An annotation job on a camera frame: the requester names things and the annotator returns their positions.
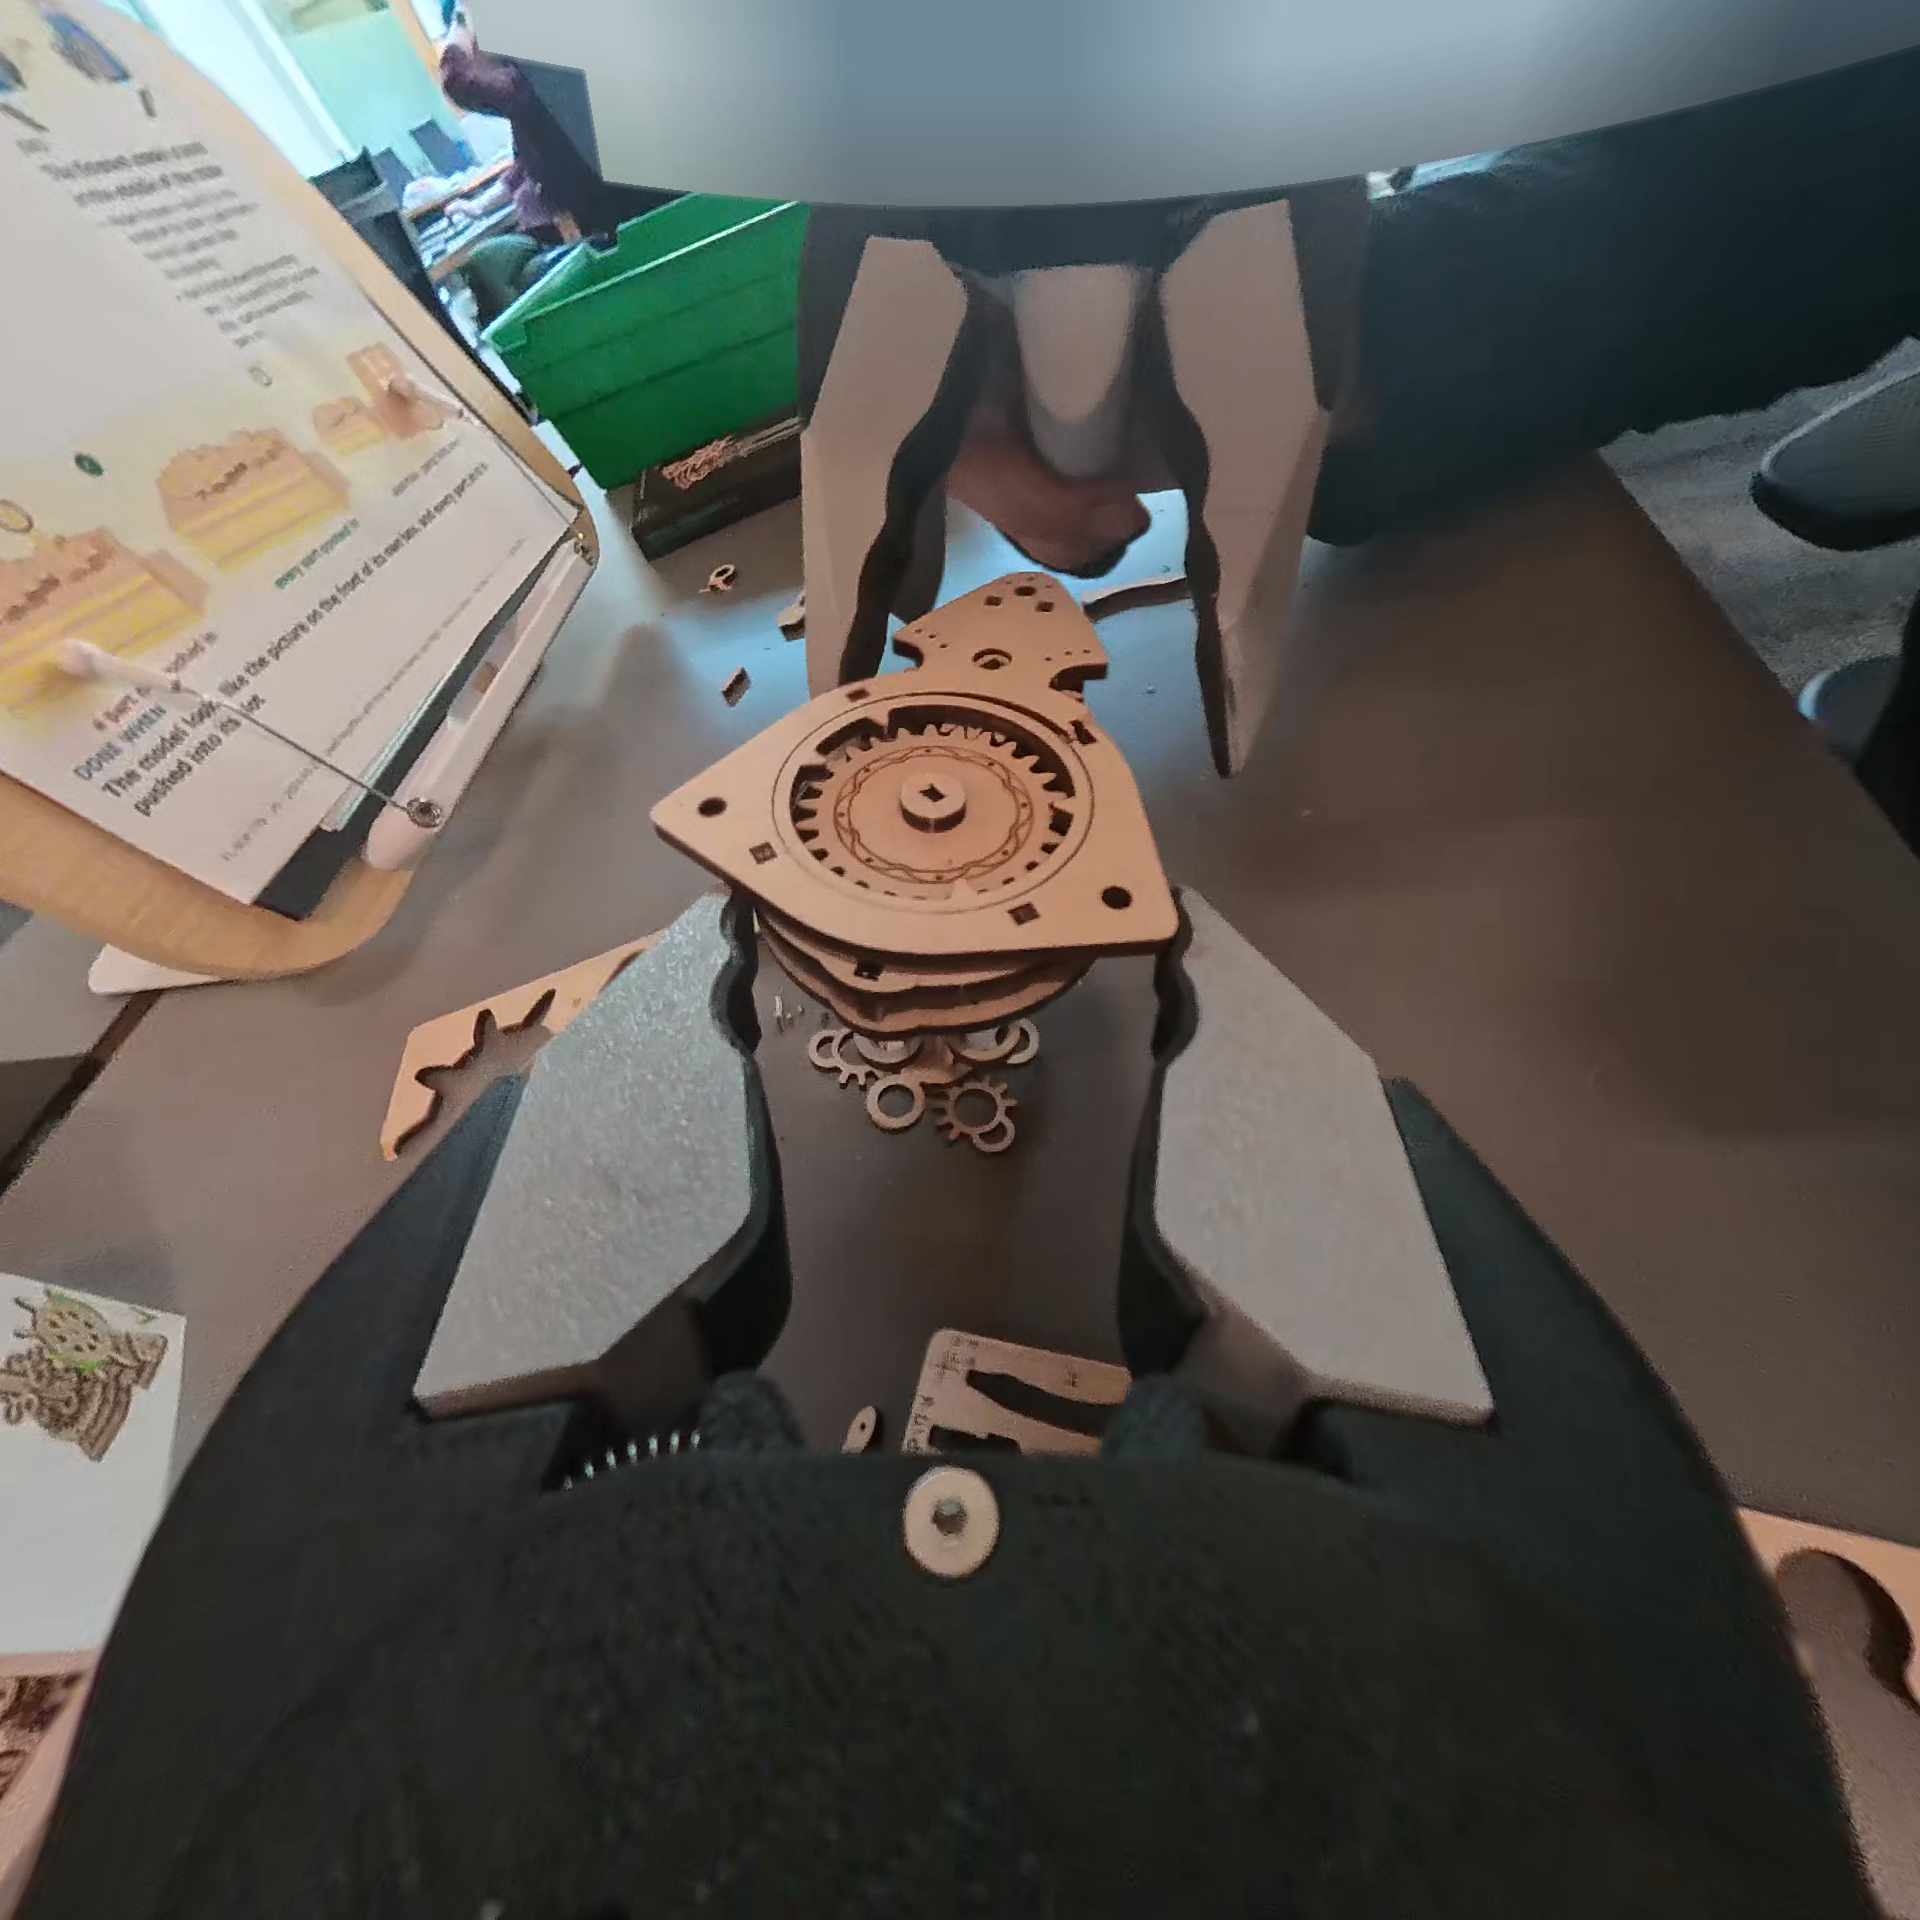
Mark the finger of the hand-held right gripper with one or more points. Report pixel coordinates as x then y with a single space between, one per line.
863 389
1261 421

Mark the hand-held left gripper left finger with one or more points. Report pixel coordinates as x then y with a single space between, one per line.
599 1201

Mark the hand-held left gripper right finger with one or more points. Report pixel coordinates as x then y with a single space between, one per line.
1306 1213

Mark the wooden gear model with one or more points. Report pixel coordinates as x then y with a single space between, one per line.
932 809

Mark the wooden parts sheet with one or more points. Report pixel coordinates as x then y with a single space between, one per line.
1764 1530

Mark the person's right forearm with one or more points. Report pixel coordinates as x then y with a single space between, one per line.
1576 329

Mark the black model box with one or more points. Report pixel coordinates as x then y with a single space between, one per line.
704 502

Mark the person's right hand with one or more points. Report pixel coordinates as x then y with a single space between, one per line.
1066 517

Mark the green plastic bin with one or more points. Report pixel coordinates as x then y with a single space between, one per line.
661 346

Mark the jagged wooden sheet strip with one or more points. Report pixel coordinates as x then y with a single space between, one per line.
416 1080

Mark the small oval wooden offcut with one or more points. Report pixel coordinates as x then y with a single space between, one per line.
859 1428

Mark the instruction sheet on wooden stand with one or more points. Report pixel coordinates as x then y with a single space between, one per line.
150 922

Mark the folded instruction leaflet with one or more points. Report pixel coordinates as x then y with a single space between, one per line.
91 1500

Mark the printed instruction sheets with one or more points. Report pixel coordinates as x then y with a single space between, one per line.
226 451

